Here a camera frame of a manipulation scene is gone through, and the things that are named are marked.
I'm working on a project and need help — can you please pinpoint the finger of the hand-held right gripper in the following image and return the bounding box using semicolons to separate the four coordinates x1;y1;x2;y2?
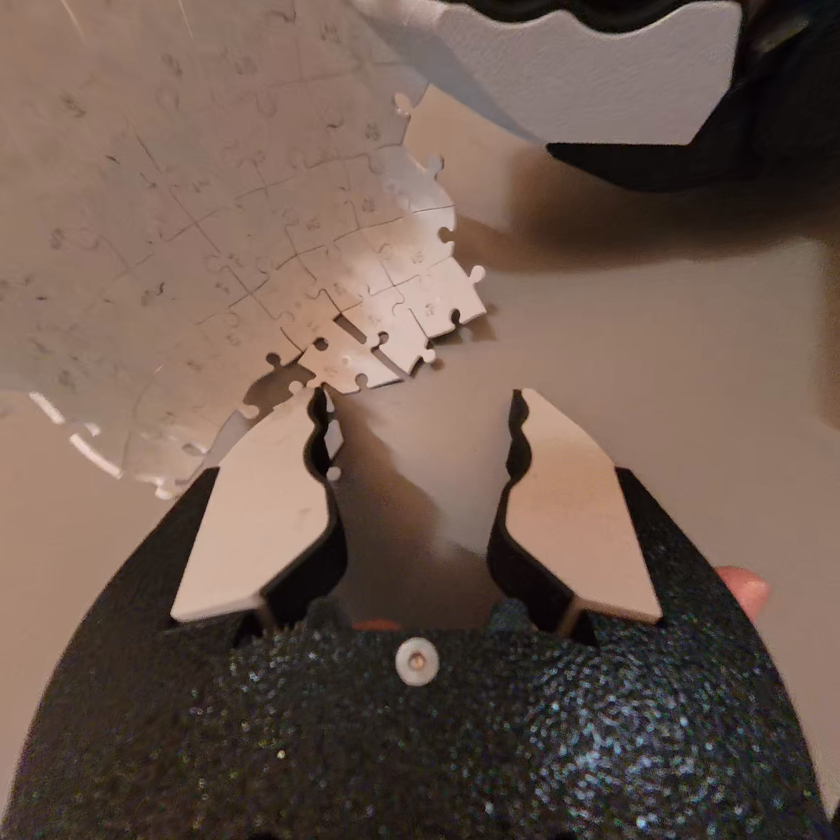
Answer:
354;0;744;147

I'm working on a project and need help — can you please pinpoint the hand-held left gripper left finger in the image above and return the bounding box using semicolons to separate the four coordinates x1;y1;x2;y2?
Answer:
169;386;349;627

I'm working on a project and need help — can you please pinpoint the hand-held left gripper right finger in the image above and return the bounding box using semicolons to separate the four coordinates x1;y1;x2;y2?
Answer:
487;387;664;636

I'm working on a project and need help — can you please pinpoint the partly built puzzle ball shell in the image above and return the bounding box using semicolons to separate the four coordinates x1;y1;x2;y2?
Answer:
0;0;490;500

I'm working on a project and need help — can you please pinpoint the person's left hand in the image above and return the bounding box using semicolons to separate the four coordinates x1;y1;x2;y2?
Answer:
714;566;770;623

